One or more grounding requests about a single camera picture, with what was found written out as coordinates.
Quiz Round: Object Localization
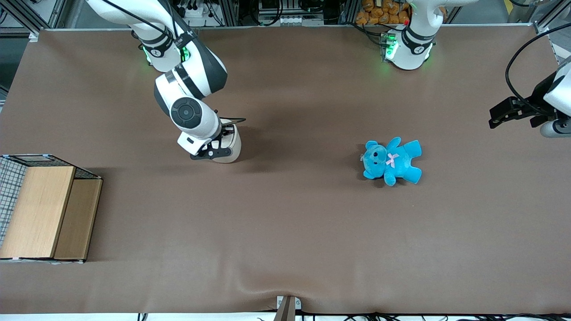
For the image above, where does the white terminal block strip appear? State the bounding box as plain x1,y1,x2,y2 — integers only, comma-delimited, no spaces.
264,15,325,27

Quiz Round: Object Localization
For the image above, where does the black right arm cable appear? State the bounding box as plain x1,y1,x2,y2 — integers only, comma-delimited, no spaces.
102,0,197,43

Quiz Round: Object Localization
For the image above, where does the brown table mat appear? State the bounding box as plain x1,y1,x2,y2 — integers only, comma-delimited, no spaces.
0,25,571,315

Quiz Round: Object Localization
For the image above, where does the white power strip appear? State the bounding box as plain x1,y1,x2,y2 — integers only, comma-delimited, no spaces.
181,4,211,19

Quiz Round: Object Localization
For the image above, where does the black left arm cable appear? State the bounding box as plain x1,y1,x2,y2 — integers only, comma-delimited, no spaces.
505,22,571,113

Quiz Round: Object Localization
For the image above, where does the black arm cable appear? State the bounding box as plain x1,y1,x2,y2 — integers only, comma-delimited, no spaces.
505,22,571,113
102,0,197,43

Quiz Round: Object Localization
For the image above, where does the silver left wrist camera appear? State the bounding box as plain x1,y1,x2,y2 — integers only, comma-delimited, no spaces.
539,119,571,138

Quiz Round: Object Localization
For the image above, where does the grey metal mount bracket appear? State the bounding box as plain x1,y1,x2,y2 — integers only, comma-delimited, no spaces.
273,295,302,321

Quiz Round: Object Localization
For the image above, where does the beige trash can with lid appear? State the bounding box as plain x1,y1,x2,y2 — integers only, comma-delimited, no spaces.
212,119,242,164

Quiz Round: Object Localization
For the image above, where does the bag of orange plush toys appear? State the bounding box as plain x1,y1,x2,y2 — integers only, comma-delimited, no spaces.
355,0,412,26

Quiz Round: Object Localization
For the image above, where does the blue teddy bear plush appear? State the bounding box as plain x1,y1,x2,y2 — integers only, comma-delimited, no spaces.
360,136,423,187

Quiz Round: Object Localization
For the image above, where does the wooden shelf with wire mesh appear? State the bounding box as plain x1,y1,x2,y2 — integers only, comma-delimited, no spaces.
0,154,103,265

